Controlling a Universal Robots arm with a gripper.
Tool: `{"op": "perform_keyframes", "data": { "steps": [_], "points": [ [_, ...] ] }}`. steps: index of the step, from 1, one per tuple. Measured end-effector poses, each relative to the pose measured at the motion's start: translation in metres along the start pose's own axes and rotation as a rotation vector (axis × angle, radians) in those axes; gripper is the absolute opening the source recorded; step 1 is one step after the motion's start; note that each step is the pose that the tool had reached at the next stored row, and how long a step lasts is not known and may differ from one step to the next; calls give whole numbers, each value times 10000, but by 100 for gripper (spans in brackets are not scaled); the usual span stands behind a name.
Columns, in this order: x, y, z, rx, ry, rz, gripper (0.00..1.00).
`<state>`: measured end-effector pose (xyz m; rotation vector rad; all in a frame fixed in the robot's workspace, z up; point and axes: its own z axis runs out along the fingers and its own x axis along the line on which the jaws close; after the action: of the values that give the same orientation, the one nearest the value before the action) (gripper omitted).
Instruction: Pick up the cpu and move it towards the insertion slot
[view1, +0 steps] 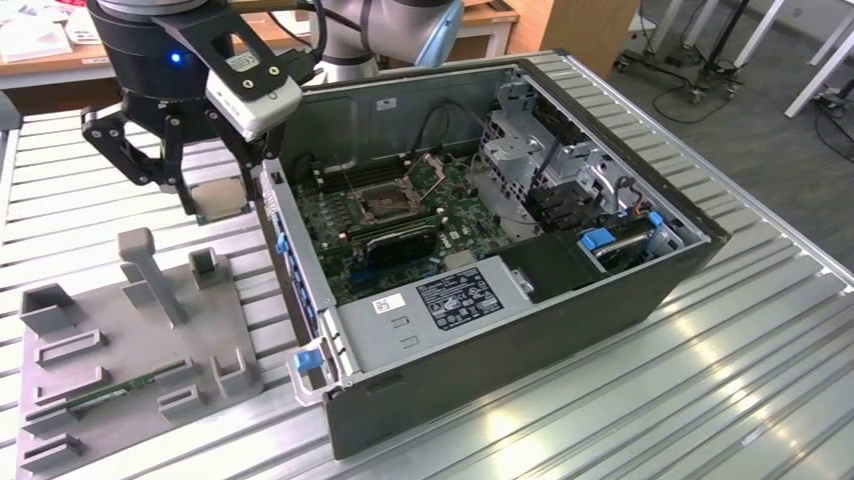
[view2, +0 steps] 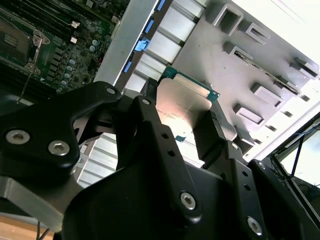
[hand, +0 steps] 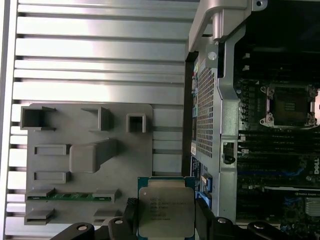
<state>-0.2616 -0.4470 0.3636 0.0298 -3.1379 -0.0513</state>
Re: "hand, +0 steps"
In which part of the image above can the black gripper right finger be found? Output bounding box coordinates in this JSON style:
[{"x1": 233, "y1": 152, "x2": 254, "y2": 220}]
[{"x1": 195, "y1": 198, "x2": 296, "y2": 240}]

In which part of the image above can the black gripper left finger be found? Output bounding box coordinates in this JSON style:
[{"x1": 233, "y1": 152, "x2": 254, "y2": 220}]
[{"x1": 56, "y1": 196, "x2": 139, "y2": 240}]

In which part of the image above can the silver CPU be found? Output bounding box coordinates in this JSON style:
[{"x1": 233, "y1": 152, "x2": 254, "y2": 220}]
[{"x1": 137, "y1": 176, "x2": 196, "y2": 239}]

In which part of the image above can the black RAM slot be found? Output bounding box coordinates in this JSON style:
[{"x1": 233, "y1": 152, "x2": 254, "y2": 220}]
[
  {"x1": 238, "y1": 133, "x2": 320, "y2": 142},
  {"x1": 242, "y1": 52, "x2": 320, "y2": 60},
  {"x1": 238, "y1": 147, "x2": 320, "y2": 156},
  {"x1": 242, "y1": 64, "x2": 320, "y2": 72}
]

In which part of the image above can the blue expansion slot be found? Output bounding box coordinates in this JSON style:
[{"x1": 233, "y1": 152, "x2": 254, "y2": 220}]
[{"x1": 237, "y1": 166, "x2": 304, "y2": 177}]

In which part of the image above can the CPU socket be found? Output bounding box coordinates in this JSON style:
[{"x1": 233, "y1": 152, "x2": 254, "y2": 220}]
[{"x1": 259, "y1": 83, "x2": 318, "y2": 129}]

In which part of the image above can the blue card clip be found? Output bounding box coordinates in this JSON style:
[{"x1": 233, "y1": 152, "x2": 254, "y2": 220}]
[{"x1": 199, "y1": 172, "x2": 214, "y2": 193}]

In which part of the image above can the grey parts rack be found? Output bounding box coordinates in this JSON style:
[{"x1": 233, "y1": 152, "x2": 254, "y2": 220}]
[{"x1": 19, "y1": 102, "x2": 154, "y2": 226}]

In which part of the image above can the green RAM stick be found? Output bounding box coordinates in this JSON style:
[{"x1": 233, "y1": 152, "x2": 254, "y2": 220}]
[{"x1": 26, "y1": 191, "x2": 116, "y2": 202}]

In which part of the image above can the black graphics card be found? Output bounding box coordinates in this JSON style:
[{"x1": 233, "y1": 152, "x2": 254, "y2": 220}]
[{"x1": 236, "y1": 184, "x2": 320, "y2": 226}]

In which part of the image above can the green motherboard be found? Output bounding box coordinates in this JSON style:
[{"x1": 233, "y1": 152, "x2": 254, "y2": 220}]
[{"x1": 236, "y1": 44, "x2": 320, "y2": 240}]

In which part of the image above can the silver chipset heatsink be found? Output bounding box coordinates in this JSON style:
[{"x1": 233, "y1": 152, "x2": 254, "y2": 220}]
[{"x1": 304, "y1": 197, "x2": 320, "y2": 216}]

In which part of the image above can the black open PC case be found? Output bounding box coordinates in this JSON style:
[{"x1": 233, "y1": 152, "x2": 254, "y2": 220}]
[{"x1": 181, "y1": 0, "x2": 320, "y2": 240}]

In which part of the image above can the metal socket cover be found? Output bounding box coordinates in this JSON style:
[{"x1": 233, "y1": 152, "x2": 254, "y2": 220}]
[{"x1": 309, "y1": 84, "x2": 320, "y2": 126}]

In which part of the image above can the grey case handle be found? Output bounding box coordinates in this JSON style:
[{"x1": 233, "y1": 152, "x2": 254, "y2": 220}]
[{"x1": 187, "y1": 0, "x2": 268, "y2": 52}]

